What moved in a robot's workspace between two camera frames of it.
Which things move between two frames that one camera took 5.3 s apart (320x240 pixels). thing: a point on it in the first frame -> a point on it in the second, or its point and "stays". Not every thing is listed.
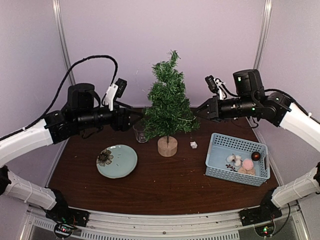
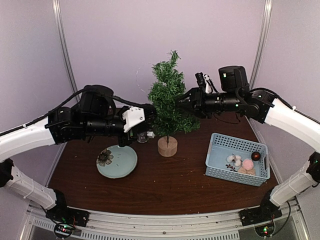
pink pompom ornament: (248, 164) stays
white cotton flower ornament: (236, 159) stays
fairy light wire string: (187, 120) -> (143, 91)
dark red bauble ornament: (255, 156) stays
